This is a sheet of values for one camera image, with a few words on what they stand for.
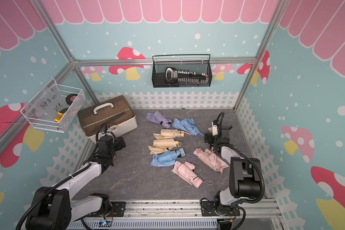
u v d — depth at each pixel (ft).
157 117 3.58
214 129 2.77
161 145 3.11
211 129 3.46
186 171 2.73
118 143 2.40
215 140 2.44
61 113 2.07
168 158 2.93
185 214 2.44
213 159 2.79
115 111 2.93
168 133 3.29
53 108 2.26
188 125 3.45
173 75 2.91
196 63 3.03
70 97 2.61
